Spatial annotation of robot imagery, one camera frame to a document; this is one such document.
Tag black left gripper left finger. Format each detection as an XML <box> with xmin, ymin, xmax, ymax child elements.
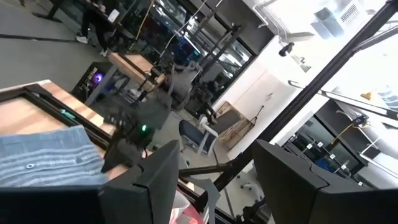
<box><xmin>98</xmin><ymin>139</ymin><xmax>180</xmax><ymax>224</ymax></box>

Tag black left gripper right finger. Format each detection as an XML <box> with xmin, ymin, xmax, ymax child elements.
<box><xmin>252</xmin><ymin>139</ymin><xmax>398</xmax><ymax>224</ymax></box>

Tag red cloth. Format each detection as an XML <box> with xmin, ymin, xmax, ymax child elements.
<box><xmin>169</xmin><ymin>190</ymin><xmax>206</xmax><ymax>224</ymax></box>

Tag grey plastic strip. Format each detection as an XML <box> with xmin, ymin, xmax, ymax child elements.
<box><xmin>183</xmin><ymin>175</ymin><xmax>222</xmax><ymax>224</ymax></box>

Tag blue white chair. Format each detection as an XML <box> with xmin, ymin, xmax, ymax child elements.
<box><xmin>178</xmin><ymin>119</ymin><xmax>218</xmax><ymax>156</ymax></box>

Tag wooden crate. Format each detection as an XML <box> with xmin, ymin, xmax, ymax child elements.
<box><xmin>214</xmin><ymin>101</ymin><xmax>254</xmax><ymax>150</ymax></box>

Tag blue striped shorts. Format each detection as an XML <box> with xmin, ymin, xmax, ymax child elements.
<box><xmin>0</xmin><ymin>124</ymin><xmax>108</xmax><ymax>187</ymax></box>

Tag teal marker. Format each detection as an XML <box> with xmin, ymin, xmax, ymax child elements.
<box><xmin>59</xmin><ymin>108</ymin><xmax>77</xmax><ymax>121</ymax></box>

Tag black computer tower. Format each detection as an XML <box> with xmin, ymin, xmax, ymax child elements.
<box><xmin>70</xmin><ymin>61</ymin><xmax>109</xmax><ymax>102</ymax></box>

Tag wooden work table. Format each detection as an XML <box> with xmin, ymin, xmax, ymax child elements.
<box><xmin>83</xmin><ymin>51</ymin><xmax>165</xmax><ymax>106</ymax></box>

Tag person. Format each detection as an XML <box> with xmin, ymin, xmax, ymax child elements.
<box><xmin>75</xmin><ymin>0</ymin><xmax>121</xmax><ymax>58</ymax></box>

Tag black frame brace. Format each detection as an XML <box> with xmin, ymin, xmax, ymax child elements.
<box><xmin>178</xmin><ymin>162</ymin><xmax>236</xmax><ymax>177</ymax></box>

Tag black camera yellow cable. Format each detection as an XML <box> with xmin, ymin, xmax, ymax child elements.
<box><xmin>353</xmin><ymin>114</ymin><xmax>369</xmax><ymax>127</ymax></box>

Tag black frame post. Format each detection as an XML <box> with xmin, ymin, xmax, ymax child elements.
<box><xmin>195</xmin><ymin>0</ymin><xmax>398</xmax><ymax>215</ymax></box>

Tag black ceiling camera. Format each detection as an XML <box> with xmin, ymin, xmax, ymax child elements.
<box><xmin>278</xmin><ymin>42</ymin><xmax>295</xmax><ymax>58</ymax></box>

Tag black table frame rail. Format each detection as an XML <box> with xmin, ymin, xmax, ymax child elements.
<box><xmin>0</xmin><ymin>83</ymin><xmax>114</xmax><ymax>150</ymax></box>

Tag grey ceiling duct box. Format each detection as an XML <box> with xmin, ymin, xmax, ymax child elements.
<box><xmin>310</xmin><ymin>0</ymin><xmax>369</xmax><ymax>40</ymax></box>

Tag grey frame beam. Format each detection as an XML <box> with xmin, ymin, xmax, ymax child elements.
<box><xmin>353</xmin><ymin>24</ymin><xmax>398</xmax><ymax>52</ymax></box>

